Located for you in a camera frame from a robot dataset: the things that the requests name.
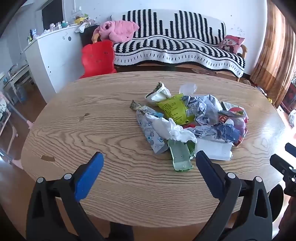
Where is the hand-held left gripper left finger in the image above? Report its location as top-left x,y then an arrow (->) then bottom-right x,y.
26,152 -> 104,241

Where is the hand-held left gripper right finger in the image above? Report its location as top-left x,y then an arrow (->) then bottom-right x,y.
192,150 -> 273,241

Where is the silver blue wrapper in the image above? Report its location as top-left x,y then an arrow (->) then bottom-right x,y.
183,94 -> 223,127

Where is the long grey blue packet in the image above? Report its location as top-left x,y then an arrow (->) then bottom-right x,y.
130,100 -> 169,155

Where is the green snack packet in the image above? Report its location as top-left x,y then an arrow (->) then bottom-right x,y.
157,93 -> 196,126

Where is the clear plastic bag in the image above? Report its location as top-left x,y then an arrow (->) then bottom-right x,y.
179,83 -> 198,95

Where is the silver lined snack bag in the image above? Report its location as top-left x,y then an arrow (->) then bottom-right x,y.
145,82 -> 172,103

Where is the flat white box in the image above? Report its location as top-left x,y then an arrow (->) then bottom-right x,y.
194,138 -> 233,161

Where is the white plastic bag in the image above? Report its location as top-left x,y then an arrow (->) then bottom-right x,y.
288,110 -> 296,130

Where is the green plastic tray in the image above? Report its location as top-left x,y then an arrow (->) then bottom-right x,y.
167,138 -> 195,172

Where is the red packet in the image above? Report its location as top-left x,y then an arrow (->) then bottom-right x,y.
232,128 -> 249,147

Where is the crumpled dark blue wrapper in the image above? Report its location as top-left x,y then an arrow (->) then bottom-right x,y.
192,122 -> 241,143

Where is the dark red cabinet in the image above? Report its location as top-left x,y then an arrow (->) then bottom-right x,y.
281,81 -> 296,114

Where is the pink plastic wrapper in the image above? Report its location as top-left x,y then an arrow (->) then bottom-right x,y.
232,118 -> 249,137

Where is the crumpled white tissue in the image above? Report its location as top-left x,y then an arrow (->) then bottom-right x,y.
142,113 -> 197,143

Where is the red green snack wrapper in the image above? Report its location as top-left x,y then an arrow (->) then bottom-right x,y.
217,108 -> 250,123

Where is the small dark green box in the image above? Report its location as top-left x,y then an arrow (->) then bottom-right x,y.
221,101 -> 238,111

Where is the pink white high chair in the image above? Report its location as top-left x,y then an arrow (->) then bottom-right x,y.
0,91 -> 35,171

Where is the brown patterned curtain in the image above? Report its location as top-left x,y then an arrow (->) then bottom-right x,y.
250,0 -> 296,109

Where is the wooden sofa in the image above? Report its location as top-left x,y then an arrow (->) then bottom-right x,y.
110,9 -> 248,81

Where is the blue water jug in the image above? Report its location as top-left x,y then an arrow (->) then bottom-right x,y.
16,85 -> 29,102

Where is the pink cartoon pillow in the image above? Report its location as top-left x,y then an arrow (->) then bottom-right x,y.
219,35 -> 245,55

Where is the red plastic child chair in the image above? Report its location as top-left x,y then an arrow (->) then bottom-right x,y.
79,39 -> 117,79

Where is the white desk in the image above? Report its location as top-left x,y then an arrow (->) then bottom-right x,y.
0,64 -> 35,105

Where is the white cabinet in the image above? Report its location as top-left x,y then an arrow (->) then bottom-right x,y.
24,24 -> 87,100

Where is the black white striped blanket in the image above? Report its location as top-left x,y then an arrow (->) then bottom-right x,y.
112,10 -> 245,78

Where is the pink fleece garment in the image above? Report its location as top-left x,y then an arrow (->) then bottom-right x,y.
96,20 -> 140,43

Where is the group of small bottles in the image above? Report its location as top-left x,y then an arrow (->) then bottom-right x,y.
44,20 -> 70,32

